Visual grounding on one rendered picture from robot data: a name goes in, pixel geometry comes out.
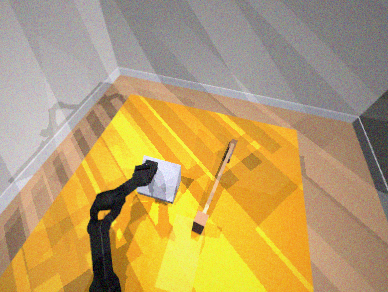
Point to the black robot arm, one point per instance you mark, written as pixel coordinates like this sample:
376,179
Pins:
104,278

